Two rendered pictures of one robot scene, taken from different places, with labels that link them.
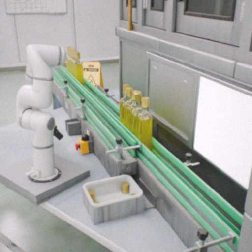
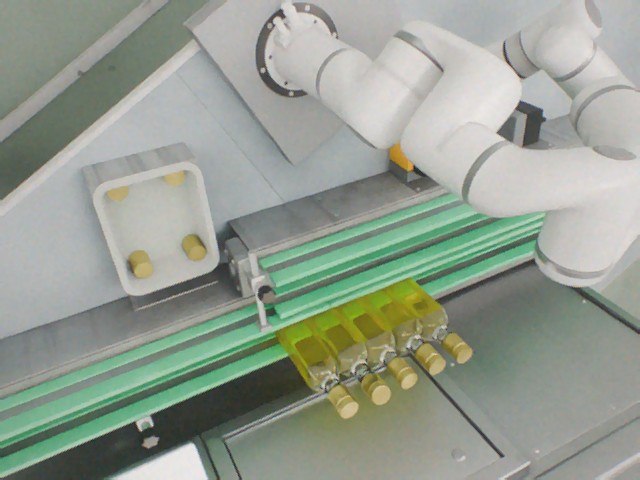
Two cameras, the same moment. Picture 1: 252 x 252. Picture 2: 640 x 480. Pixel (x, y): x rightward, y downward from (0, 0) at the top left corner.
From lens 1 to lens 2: 1.03 m
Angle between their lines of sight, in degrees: 38
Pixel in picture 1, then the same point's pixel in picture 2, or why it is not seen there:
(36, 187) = (233, 30)
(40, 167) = (291, 52)
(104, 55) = not seen: outside the picture
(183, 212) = (12, 382)
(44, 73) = (483, 197)
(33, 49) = (593, 195)
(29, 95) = (450, 104)
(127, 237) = (25, 236)
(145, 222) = (78, 274)
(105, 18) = not seen: outside the picture
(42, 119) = (368, 118)
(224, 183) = (95, 462)
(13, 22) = not seen: outside the picture
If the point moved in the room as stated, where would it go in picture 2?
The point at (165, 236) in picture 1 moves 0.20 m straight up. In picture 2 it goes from (27, 309) to (36, 384)
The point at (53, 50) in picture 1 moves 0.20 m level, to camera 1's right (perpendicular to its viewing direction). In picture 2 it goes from (576, 255) to (504, 396)
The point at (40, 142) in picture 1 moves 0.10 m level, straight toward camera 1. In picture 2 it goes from (327, 83) to (261, 90)
